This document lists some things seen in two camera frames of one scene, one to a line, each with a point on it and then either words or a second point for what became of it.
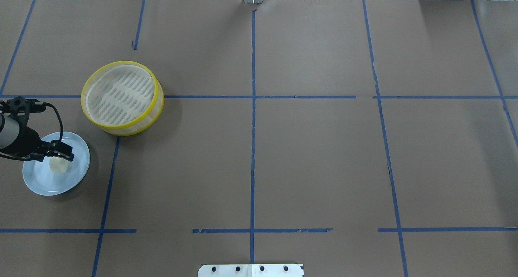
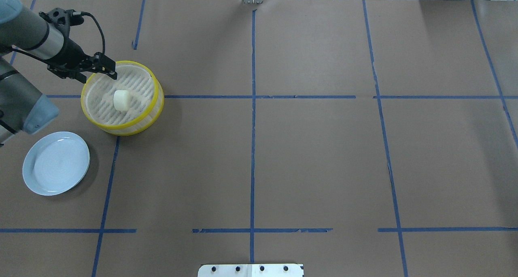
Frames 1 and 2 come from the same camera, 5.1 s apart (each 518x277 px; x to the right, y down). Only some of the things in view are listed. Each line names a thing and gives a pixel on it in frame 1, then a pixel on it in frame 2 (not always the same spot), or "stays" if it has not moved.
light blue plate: x=40 y=177 stays
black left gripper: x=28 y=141 -> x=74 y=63
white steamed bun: x=58 y=165 -> x=121 y=100
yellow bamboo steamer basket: x=124 y=98 stays
